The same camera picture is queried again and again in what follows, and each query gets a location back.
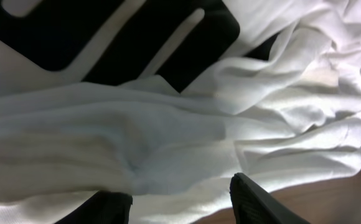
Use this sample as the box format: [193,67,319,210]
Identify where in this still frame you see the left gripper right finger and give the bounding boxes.
[230,173,309,224]

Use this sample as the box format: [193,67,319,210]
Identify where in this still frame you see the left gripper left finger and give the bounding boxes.
[55,191,133,224]

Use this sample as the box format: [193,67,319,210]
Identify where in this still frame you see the white Puma t-shirt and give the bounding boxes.
[0,0,361,223]

